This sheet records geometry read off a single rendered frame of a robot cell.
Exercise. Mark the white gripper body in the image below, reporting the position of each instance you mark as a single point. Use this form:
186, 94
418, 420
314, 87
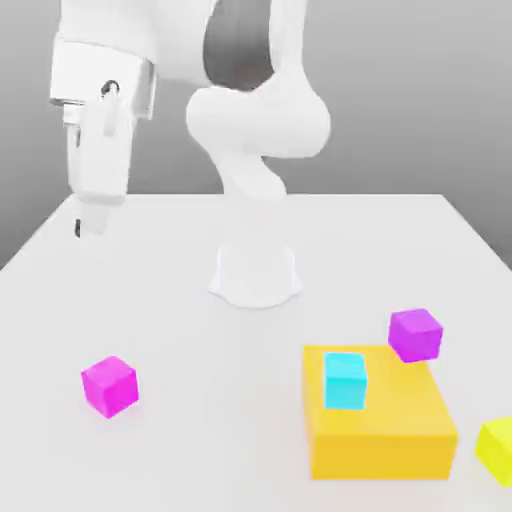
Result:
100, 164

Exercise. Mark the small purple cube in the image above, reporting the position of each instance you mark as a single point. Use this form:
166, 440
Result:
416, 336

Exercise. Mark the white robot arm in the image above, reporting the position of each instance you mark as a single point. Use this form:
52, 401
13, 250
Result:
256, 124

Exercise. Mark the small cyan cube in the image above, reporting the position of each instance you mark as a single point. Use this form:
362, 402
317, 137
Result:
344, 384

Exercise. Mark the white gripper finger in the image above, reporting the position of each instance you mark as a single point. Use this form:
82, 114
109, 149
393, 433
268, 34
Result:
77, 228
96, 218

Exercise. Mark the small yellow cube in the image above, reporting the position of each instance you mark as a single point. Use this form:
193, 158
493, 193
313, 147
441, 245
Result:
498, 450

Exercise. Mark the large orange box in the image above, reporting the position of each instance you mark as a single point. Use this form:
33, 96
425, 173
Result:
384, 440

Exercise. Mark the small magenta cube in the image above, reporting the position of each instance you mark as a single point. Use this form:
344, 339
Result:
108, 387

